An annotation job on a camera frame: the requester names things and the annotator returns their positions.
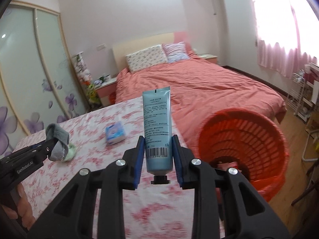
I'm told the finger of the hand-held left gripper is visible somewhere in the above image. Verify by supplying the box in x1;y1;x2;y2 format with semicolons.
32;138;61;160

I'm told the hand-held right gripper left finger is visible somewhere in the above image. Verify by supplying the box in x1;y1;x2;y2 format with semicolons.
27;136;146;239

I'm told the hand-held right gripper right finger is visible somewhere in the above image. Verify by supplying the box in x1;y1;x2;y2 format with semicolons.
171;134;291;239

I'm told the grey sock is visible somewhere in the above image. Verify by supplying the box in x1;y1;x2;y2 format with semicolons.
45;123;70;162

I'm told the blue cream tube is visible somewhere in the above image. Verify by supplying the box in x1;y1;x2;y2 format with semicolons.
142;86;174;185

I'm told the red plastic basket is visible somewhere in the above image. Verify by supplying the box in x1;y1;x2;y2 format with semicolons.
198;108;291;204

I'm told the person's left hand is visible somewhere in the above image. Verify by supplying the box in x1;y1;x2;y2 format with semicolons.
0;183;36;228

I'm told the pale green cloth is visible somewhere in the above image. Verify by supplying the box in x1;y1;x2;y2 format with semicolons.
61;143;77;163

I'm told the blue tissue pack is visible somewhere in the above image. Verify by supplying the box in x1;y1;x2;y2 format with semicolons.
105;121;126;145

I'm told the pink packet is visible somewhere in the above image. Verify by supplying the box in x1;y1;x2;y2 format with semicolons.
216;161;241;171

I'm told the pink floral tablecloth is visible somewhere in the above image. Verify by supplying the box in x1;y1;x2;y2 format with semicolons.
12;95;198;239

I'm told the glass sliding door wardrobe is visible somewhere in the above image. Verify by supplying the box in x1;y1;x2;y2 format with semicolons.
0;1;87;153

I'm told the pink white nightstand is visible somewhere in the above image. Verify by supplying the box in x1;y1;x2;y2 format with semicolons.
96;76;118;108
198;54;219;65

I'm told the bed with pink duvet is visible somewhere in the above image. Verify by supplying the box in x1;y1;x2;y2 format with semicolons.
116;62;287;153

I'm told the red plastic bag liner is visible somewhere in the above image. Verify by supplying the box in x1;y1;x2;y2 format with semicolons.
251;174;287;204

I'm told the white floral pillow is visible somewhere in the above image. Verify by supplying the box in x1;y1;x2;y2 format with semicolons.
124;45;168;74

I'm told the pink striped pillow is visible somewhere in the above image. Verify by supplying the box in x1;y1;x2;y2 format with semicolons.
162;42;190;64

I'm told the beige wooden headboard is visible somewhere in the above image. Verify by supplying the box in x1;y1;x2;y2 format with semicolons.
112;31;193;74

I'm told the dark wooden chair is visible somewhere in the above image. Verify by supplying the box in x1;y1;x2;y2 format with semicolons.
291;171;319;208

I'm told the red box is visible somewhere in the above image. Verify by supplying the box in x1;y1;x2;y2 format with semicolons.
304;63;319;85

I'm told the white pipe cover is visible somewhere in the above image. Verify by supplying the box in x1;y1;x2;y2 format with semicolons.
211;0;221;18

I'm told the pink curtain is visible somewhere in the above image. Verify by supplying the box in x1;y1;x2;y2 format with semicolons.
245;0;319;79

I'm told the white metal chair frame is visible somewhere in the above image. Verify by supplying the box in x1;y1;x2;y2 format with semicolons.
301;131;319;163

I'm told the white wire rack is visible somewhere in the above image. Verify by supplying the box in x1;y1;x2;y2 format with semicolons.
285;72;312;123

